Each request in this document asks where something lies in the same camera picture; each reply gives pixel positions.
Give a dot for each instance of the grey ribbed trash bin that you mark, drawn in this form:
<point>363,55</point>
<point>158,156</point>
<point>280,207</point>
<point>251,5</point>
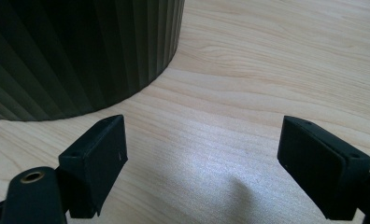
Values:
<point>74,56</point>

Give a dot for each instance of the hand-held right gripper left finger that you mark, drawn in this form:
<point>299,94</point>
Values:
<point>96,165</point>

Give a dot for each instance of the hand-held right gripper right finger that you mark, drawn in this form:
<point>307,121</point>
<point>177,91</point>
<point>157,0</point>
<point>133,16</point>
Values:
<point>320,174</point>

